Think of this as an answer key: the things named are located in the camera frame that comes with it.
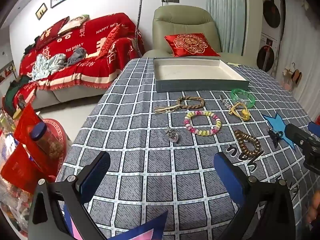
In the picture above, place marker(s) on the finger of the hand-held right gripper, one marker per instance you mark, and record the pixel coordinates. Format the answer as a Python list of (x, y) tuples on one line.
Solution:
[(314, 127), (296, 132)]

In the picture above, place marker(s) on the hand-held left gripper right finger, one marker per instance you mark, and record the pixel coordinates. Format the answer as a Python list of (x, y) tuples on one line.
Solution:
[(232, 177)]

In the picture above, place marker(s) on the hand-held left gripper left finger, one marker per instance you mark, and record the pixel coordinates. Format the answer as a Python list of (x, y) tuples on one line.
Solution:
[(95, 177)]

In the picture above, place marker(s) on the black claw hair clip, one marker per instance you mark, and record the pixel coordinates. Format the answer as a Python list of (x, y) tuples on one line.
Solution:
[(274, 136)]

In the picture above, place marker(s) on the green translucent bangle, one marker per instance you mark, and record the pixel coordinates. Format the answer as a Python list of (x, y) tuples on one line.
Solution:
[(240, 92)]

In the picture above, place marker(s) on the silver heart brooch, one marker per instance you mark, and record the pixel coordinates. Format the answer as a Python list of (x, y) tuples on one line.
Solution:
[(174, 137)]

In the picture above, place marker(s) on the grey tray with cream lining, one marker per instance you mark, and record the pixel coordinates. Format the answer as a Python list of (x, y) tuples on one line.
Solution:
[(195, 70)]

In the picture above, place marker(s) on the red box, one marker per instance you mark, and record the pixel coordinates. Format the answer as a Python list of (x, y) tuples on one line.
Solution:
[(318, 119)]

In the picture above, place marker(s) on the blue star paper cutout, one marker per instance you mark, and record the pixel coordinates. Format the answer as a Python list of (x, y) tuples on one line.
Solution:
[(275, 121)]

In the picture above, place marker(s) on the clothes hangers bundle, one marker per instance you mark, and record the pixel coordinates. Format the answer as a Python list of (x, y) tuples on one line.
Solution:
[(296, 76)]

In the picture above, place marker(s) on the grey checkered tablecloth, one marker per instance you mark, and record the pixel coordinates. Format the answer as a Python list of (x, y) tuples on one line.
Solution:
[(150, 170)]

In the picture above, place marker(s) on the jar with blue lid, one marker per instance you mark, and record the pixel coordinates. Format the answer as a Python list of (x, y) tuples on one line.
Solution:
[(47, 142)]

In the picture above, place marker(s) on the silver star hair clip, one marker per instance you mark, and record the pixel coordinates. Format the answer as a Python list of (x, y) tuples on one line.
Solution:
[(224, 102)]

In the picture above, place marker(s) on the pink star paper cutout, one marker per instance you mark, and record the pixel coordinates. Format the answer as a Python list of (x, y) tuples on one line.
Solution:
[(147, 232)]

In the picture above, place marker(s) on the red gift bag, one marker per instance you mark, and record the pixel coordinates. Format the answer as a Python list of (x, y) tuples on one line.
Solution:
[(17, 170), (25, 125)]

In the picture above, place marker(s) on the white washing machine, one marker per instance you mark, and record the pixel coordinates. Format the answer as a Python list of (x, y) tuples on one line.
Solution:
[(266, 55)]

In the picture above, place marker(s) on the white sheer curtain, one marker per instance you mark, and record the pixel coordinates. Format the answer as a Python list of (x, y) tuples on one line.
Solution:
[(302, 42)]

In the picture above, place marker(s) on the grey sofa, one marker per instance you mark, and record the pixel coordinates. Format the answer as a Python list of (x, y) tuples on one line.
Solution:
[(62, 96)]

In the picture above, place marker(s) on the yellow star paper cutout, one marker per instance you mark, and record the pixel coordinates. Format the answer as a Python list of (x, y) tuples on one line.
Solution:
[(232, 64)]

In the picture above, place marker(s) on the dark green cloth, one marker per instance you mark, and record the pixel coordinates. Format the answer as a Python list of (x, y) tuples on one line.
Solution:
[(12, 92)]

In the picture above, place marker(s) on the light blue clothing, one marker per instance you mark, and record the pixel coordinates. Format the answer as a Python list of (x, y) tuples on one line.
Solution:
[(47, 66)]

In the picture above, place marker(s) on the white dryer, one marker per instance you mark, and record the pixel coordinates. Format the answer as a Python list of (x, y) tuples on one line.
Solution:
[(271, 12)]

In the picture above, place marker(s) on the grey clothing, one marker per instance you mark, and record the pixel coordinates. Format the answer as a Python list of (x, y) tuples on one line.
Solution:
[(76, 56)]

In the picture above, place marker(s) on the red embroidered cushion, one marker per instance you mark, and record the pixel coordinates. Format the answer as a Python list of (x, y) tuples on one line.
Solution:
[(192, 44)]

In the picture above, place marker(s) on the red fringed cushion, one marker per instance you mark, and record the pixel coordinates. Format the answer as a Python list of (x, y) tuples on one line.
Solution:
[(110, 40)]

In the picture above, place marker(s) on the teal curtain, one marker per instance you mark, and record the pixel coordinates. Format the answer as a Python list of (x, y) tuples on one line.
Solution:
[(225, 12)]

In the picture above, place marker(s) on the dark red pillow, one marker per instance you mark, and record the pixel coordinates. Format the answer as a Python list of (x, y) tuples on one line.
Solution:
[(50, 33)]

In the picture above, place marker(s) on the printed figure pillow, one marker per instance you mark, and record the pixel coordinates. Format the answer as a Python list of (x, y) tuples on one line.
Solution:
[(73, 23)]

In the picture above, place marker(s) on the green leather armchair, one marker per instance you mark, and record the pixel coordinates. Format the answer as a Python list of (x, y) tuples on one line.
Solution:
[(180, 22)]

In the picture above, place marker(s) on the flexible phone stand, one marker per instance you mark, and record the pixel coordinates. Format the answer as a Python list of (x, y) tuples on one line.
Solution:
[(140, 10)]

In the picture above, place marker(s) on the small black framed picture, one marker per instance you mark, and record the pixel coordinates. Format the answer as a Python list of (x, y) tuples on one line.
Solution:
[(41, 11)]

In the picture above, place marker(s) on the wall outlet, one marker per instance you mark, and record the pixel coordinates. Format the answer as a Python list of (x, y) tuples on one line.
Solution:
[(170, 0)]

